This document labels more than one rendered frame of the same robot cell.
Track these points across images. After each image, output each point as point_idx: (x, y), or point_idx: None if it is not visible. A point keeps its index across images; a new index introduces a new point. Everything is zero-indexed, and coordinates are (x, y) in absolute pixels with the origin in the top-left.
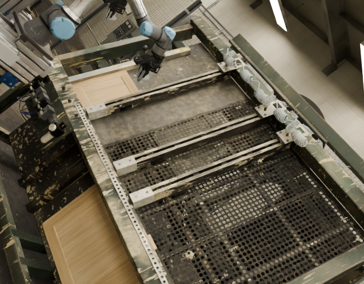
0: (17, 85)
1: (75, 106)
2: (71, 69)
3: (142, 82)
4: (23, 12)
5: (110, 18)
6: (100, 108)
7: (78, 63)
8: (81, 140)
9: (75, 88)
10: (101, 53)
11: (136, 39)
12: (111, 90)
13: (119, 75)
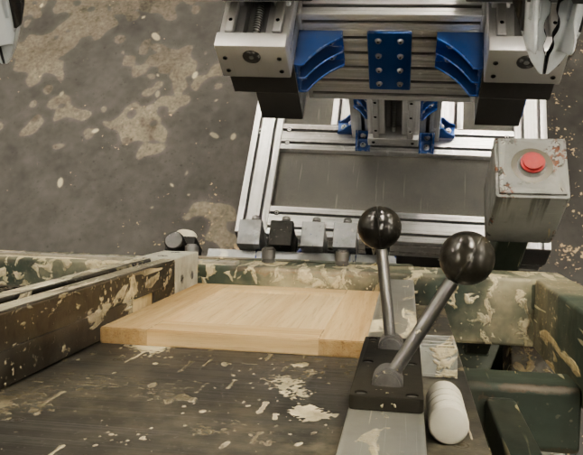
0: (260, 107)
1: (232, 260)
2: (541, 356)
3: (210, 364)
4: (497, 13)
5: (522, 37)
6: (152, 255)
7: (548, 338)
8: (89, 254)
9: (347, 291)
10: (579, 335)
11: None
12: (252, 311)
13: (329, 329)
